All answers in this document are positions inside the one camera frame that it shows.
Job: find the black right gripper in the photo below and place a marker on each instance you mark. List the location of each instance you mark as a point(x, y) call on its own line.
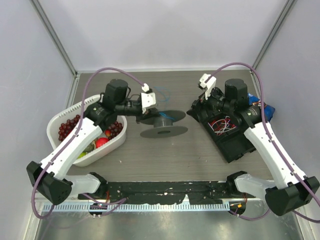
point(199, 105)

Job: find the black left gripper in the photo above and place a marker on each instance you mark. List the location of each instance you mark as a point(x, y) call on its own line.
point(150, 113)

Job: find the grey perforated cable spool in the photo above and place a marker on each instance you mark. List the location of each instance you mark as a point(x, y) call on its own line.
point(162, 123)

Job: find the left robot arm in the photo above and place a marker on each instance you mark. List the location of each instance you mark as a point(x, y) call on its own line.
point(49, 177)

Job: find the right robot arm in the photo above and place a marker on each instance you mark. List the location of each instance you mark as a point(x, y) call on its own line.
point(238, 124)

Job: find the black compartment tray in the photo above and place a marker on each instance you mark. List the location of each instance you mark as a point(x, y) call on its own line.
point(228, 138)

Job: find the small peach fruits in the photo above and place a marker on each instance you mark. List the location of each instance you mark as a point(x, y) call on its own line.
point(109, 133)

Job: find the red apple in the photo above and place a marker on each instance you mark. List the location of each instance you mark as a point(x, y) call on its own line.
point(101, 141)

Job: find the green striped melon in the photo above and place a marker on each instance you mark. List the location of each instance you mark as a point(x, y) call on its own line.
point(91, 147)

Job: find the yellow green fruit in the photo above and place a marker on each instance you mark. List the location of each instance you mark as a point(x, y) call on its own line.
point(82, 155)

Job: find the dark red grape bunch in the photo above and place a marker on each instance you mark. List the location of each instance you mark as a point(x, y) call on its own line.
point(66, 128)

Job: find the white plastic fruit basket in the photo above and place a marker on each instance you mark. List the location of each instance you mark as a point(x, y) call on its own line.
point(69, 113)

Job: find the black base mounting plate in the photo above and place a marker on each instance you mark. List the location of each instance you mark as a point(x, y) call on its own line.
point(170, 192)

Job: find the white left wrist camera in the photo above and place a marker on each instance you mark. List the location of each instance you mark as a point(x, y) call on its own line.
point(148, 98)

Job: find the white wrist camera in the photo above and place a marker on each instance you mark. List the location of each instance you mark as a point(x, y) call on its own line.
point(148, 98)
point(207, 83)

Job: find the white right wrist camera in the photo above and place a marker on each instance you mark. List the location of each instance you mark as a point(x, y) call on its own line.
point(207, 83)

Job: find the white slotted cable duct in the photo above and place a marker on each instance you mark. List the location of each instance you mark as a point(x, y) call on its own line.
point(83, 206)

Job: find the left aluminium frame post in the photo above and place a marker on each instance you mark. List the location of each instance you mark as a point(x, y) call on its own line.
point(53, 35)

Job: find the aluminium frame post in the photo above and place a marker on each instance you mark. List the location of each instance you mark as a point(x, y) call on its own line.
point(280, 20)
point(53, 35)

